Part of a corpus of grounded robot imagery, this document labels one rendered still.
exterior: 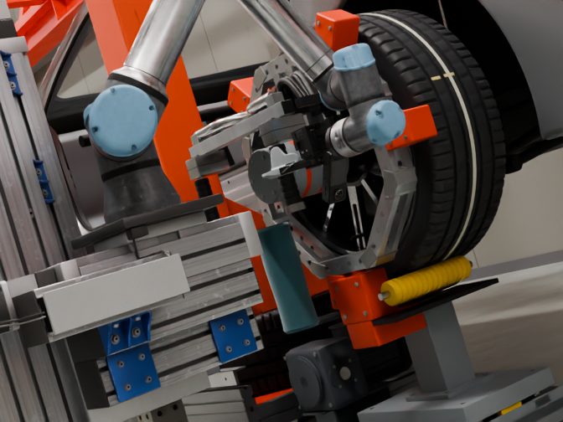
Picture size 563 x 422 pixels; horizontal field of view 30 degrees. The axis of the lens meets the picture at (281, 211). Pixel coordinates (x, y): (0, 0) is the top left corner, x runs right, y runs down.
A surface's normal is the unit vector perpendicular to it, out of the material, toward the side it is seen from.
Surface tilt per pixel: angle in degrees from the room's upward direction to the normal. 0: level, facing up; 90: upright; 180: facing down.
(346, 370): 90
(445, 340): 90
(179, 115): 90
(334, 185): 122
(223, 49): 90
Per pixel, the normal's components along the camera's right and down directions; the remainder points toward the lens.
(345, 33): 0.61, 0.39
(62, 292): 0.58, -0.20
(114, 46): -0.79, 0.22
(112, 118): 0.12, 0.04
